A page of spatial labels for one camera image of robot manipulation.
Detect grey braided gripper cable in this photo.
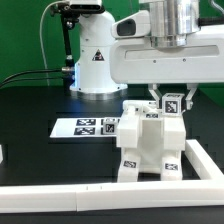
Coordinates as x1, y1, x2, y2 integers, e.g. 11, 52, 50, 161
198, 0, 224, 26

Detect white L-shaped fence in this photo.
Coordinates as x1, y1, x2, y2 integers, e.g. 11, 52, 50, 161
0, 140, 224, 213

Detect grey camera cable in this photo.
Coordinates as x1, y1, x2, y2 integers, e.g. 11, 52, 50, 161
38, 0, 69, 87

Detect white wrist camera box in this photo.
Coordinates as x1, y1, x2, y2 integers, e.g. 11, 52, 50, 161
111, 10, 151, 39

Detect white chair seat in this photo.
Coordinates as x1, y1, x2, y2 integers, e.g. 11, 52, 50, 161
138, 114, 186, 174

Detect black base cables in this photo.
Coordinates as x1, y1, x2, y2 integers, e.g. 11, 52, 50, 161
0, 66, 76, 89

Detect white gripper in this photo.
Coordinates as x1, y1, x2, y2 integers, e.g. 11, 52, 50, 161
110, 25, 224, 110

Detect white tagged cube nut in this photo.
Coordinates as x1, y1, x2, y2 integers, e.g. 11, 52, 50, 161
103, 117, 119, 135
162, 93, 184, 116

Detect black camera on stand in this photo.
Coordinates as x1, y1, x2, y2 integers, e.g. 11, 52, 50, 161
50, 0, 105, 88

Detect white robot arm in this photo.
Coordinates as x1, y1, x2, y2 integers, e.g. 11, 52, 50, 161
78, 0, 224, 108

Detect white marker base plate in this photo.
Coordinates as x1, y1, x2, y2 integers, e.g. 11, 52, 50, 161
50, 117, 116, 138

